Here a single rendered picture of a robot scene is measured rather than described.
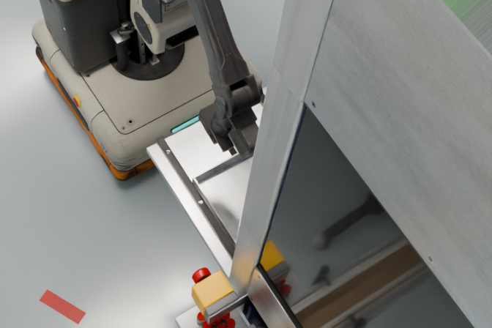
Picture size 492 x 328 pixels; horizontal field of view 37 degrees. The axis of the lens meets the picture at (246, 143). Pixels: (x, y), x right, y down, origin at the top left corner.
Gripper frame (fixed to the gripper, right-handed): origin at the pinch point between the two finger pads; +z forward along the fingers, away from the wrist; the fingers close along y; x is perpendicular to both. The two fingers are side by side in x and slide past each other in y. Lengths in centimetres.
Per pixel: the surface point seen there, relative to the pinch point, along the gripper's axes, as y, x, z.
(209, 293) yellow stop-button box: 28.2, -19.6, -1.9
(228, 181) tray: 7.2, 1.7, 17.5
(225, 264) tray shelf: 24.1, -10.2, 14.4
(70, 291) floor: 0, -41, 109
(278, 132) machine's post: 17, -13, -67
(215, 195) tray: 8.8, -3.1, 17.2
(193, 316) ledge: 30.3, -22.7, 13.1
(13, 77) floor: -86, -21, 125
